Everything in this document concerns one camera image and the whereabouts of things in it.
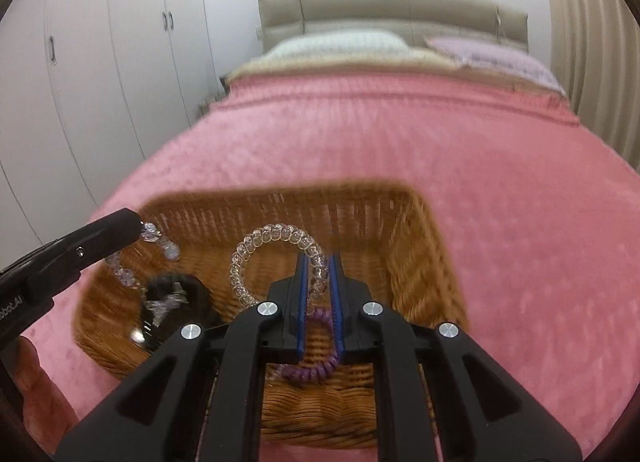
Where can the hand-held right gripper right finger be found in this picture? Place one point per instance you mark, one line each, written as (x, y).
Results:
(336, 292)

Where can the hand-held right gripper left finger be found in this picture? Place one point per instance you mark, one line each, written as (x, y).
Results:
(300, 292)

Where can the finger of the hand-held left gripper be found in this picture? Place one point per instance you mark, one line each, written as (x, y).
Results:
(90, 242)

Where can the brown wicker basket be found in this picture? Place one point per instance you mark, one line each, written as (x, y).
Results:
(385, 242)

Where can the person's left hand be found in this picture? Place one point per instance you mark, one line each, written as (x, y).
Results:
(42, 402)

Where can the white wardrobe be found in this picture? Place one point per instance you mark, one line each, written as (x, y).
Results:
(100, 92)

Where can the pink textured blanket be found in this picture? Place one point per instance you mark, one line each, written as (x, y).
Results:
(475, 167)

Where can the beige bed sheet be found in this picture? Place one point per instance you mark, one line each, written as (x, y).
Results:
(280, 67)

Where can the lavender pillow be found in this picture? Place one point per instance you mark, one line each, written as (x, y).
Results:
(500, 62)

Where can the beige padded headboard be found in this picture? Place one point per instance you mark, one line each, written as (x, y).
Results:
(350, 7)

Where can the beige curtain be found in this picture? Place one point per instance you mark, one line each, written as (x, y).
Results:
(590, 42)

